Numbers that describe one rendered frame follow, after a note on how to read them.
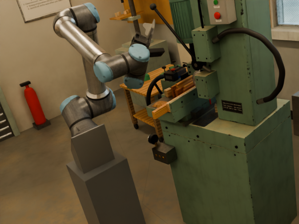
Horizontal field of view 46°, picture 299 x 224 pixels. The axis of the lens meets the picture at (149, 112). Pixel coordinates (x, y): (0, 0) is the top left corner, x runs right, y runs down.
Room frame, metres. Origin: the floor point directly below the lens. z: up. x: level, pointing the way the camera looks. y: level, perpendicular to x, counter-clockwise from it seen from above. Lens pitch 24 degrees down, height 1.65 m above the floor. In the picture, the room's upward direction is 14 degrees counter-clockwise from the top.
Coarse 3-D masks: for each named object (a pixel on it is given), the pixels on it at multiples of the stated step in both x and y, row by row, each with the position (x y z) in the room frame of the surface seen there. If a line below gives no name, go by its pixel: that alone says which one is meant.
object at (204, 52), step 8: (192, 32) 1.59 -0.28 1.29; (200, 32) 1.56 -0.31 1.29; (208, 32) 1.54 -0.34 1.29; (216, 32) 1.57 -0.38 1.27; (200, 40) 1.56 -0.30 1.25; (208, 40) 1.53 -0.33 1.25; (200, 48) 1.57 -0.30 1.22; (208, 48) 1.53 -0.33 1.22; (216, 48) 1.56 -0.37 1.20; (200, 56) 1.57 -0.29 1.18; (208, 56) 1.54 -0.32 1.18; (216, 56) 1.56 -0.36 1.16
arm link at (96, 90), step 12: (72, 12) 1.89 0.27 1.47; (84, 12) 1.91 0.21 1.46; (96, 12) 1.93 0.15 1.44; (84, 24) 1.91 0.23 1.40; (96, 24) 1.97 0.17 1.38; (96, 36) 1.97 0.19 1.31; (84, 60) 2.01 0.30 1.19; (96, 84) 2.04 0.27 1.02; (84, 96) 2.14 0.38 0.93; (96, 96) 2.05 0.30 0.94; (108, 96) 2.09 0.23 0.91; (96, 108) 2.06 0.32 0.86; (108, 108) 2.10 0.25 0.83
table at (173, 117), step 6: (162, 96) 2.00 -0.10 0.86; (192, 102) 1.73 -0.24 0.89; (198, 102) 1.76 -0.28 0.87; (204, 102) 1.79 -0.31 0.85; (150, 108) 1.77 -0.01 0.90; (156, 108) 1.74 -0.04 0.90; (180, 108) 1.67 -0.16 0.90; (186, 108) 1.70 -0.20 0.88; (192, 108) 1.73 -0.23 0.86; (150, 114) 1.78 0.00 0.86; (168, 114) 1.66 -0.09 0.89; (174, 114) 1.64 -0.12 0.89; (180, 114) 1.67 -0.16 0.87; (186, 114) 1.70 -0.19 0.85; (168, 120) 1.67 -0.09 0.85; (174, 120) 1.64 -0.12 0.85
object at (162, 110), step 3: (192, 87) 1.82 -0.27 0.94; (177, 96) 1.74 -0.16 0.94; (162, 105) 1.67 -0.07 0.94; (165, 105) 1.66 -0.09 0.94; (159, 108) 1.64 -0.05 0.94; (162, 108) 1.65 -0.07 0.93; (165, 108) 1.66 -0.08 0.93; (153, 111) 1.63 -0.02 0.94; (156, 111) 1.62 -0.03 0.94; (159, 111) 1.63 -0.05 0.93; (162, 111) 1.64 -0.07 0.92; (165, 111) 1.65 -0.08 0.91; (153, 114) 1.62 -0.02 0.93; (156, 114) 1.62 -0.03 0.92; (159, 114) 1.63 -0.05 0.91; (162, 114) 1.64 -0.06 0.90; (153, 117) 1.62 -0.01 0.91; (156, 117) 1.61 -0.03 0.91
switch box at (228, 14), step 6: (210, 0) 1.52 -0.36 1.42; (222, 0) 1.47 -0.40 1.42; (228, 0) 1.47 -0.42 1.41; (210, 6) 1.52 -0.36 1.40; (222, 6) 1.47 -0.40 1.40; (228, 6) 1.46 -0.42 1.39; (234, 6) 1.49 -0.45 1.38; (210, 12) 1.52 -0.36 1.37; (222, 12) 1.47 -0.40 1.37; (228, 12) 1.46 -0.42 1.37; (234, 12) 1.49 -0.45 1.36; (210, 18) 1.53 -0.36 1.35; (222, 18) 1.48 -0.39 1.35; (228, 18) 1.46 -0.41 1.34; (234, 18) 1.48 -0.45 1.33
